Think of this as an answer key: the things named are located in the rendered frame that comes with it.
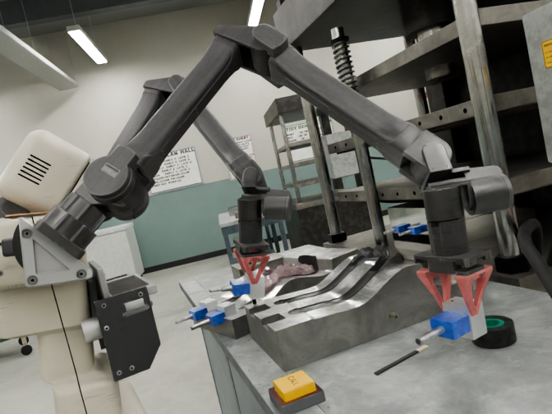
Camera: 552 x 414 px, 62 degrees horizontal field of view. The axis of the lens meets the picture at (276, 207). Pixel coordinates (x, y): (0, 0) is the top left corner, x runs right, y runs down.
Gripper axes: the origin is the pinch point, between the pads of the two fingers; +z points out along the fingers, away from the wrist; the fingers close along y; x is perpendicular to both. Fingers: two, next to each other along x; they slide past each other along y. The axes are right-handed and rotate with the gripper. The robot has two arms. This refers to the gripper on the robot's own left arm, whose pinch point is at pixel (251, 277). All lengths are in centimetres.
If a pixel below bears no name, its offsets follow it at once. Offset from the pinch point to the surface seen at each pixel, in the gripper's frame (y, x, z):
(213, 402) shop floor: 138, -12, 119
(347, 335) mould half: -20.1, -15.7, 8.9
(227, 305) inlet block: 13.7, 3.5, 11.9
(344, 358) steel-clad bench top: -24.2, -12.9, 11.7
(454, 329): -51, -18, -5
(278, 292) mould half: 13.9, -11.4, 9.9
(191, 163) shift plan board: 706, -90, 19
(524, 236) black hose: -20, -63, -9
